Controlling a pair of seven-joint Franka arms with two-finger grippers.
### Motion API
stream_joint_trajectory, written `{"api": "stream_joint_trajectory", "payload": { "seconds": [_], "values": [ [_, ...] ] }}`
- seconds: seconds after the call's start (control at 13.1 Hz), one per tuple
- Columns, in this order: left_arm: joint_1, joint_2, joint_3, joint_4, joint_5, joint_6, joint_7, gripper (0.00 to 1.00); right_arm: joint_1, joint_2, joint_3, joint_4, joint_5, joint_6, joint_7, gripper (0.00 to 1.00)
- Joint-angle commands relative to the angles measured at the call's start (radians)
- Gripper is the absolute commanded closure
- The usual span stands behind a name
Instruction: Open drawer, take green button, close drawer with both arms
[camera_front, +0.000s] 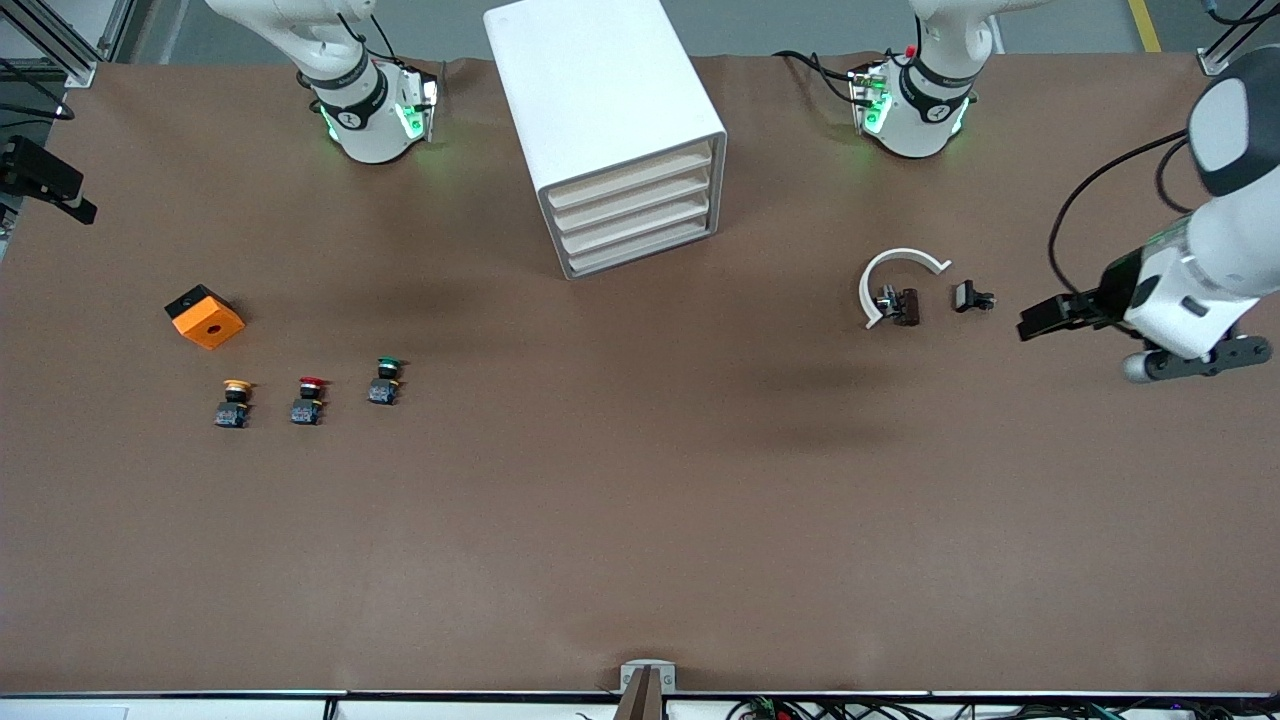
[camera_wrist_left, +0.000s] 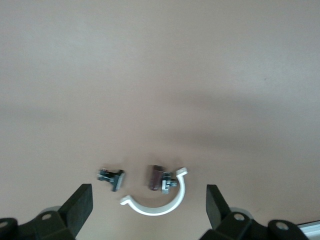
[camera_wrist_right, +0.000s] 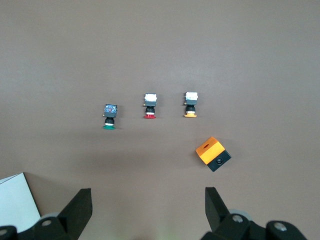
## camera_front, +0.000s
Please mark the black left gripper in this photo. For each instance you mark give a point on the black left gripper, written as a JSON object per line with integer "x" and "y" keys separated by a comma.
{"x": 1108, "y": 291}

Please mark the green push button switch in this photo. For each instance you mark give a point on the green push button switch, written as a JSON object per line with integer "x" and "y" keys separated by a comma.
{"x": 384, "y": 392}

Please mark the white plastic cabinet drawer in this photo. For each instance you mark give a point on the white plastic cabinet drawer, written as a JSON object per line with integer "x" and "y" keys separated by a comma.
{"x": 630, "y": 245}
{"x": 630, "y": 199}
{"x": 630, "y": 176}
{"x": 630, "y": 222}

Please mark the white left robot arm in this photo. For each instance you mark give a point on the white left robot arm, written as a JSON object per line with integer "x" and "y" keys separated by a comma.
{"x": 1230, "y": 240}

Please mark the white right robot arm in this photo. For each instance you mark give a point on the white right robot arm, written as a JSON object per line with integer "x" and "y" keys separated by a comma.
{"x": 370, "y": 130}

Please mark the white drawer cabinet shell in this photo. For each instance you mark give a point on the white drawer cabinet shell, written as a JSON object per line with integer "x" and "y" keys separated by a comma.
{"x": 600, "y": 80}

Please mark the small black plastic part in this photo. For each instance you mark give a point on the small black plastic part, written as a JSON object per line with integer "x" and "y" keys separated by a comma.
{"x": 965, "y": 296}

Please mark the brown connector block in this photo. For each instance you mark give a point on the brown connector block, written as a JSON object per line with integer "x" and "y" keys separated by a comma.
{"x": 908, "y": 305}

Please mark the white curved plastic clip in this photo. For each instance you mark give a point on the white curved plastic clip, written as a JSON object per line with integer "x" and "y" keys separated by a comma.
{"x": 905, "y": 253}

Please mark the orange box with hole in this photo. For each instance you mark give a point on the orange box with hole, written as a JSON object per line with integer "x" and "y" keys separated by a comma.
{"x": 210, "y": 325}

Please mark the brown table cover mat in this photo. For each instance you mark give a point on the brown table cover mat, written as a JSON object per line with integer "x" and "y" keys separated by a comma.
{"x": 640, "y": 500}

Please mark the aluminium frame post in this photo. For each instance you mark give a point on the aluminium frame post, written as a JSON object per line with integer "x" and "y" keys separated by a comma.
{"x": 1215, "y": 62}
{"x": 80, "y": 72}

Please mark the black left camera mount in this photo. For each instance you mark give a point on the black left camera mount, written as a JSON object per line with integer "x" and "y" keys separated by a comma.
{"x": 1210, "y": 358}

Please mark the yellow push button switch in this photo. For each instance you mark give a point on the yellow push button switch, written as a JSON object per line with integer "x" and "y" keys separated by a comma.
{"x": 232, "y": 412}

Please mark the red push button switch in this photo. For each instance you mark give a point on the red push button switch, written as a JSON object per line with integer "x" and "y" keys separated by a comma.
{"x": 307, "y": 410}

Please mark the white table edge rail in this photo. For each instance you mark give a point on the white table edge rail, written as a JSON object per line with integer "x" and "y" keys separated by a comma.
{"x": 200, "y": 706}

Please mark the grey metal bracket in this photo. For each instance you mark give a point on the grey metal bracket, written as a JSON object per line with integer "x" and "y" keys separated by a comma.
{"x": 627, "y": 678}

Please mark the brown tapered post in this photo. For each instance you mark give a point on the brown tapered post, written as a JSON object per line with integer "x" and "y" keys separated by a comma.
{"x": 640, "y": 700}

